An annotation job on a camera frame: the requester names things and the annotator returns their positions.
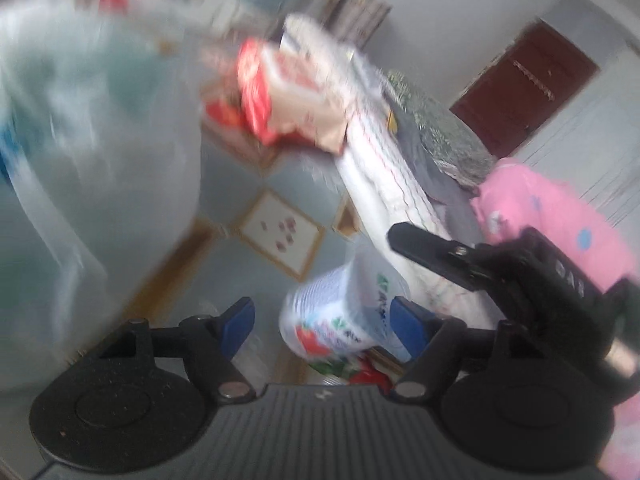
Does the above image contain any white printed tissue pack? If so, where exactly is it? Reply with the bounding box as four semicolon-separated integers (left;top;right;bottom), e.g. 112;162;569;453
278;250;417;367

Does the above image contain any brown door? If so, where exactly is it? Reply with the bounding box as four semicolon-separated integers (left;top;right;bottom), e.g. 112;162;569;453
449;22;601;159

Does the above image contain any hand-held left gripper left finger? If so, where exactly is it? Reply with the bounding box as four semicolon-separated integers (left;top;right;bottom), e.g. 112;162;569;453
100;296;257;403

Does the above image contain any white panelled door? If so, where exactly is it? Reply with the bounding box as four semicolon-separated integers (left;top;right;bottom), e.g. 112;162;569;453
520;45;640;227

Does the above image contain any grey cloth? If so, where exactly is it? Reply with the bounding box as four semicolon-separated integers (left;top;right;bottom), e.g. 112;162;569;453
384;85;487;242

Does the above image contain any checked cloth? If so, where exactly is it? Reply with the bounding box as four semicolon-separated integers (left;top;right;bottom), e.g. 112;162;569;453
320;0;394;44

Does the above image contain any red and green packet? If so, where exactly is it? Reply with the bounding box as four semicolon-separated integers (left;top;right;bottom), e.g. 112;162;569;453
310;351;394;394

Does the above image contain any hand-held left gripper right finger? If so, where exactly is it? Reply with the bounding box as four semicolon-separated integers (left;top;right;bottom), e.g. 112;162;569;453
389;296;547;403

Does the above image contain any white plastic bag blue print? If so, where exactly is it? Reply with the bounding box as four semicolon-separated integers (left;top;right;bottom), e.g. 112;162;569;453
0;0;212;392

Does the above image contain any green patterned cushion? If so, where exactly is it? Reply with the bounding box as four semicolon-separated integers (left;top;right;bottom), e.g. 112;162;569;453
387;69;499;187

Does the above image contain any red and white wipes pack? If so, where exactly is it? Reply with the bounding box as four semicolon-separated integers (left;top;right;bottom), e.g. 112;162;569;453
202;37;352;154

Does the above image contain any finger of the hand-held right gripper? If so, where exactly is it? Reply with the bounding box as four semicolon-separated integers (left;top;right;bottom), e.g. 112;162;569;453
387;222;489;292

